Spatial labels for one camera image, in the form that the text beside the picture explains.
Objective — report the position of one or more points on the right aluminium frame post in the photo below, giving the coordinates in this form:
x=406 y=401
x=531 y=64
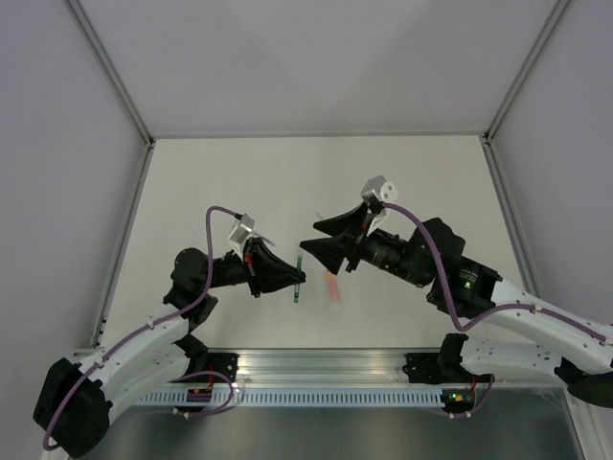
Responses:
x=544 y=36

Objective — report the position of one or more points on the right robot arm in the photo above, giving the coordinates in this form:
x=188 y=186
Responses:
x=501 y=331

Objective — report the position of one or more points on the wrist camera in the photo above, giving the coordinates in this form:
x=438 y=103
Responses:
x=240 y=232
x=379 y=188

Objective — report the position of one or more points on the left aluminium frame post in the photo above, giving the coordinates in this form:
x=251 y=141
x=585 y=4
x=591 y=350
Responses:
x=94 y=42

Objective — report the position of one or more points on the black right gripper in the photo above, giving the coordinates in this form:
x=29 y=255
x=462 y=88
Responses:
x=344 y=229

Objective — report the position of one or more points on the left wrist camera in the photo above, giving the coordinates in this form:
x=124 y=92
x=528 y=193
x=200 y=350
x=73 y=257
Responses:
x=240 y=232

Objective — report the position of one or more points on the orange highlighter marker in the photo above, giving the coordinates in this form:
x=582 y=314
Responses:
x=333 y=290

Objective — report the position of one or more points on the aluminium mounting rail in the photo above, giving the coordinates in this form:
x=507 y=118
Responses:
x=316 y=366

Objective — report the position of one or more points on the aluminium frame post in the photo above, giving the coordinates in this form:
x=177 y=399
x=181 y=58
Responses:
x=94 y=42
x=544 y=36

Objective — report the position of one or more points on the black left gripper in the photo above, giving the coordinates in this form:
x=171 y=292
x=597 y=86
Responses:
x=271 y=274

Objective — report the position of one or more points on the white slotted cable duct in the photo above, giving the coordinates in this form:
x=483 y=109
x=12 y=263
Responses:
x=295 y=397

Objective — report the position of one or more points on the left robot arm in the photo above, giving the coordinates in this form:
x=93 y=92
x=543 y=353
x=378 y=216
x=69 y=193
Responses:
x=79 y=400

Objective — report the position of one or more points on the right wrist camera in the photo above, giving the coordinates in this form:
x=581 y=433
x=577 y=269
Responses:
x=379 y=188

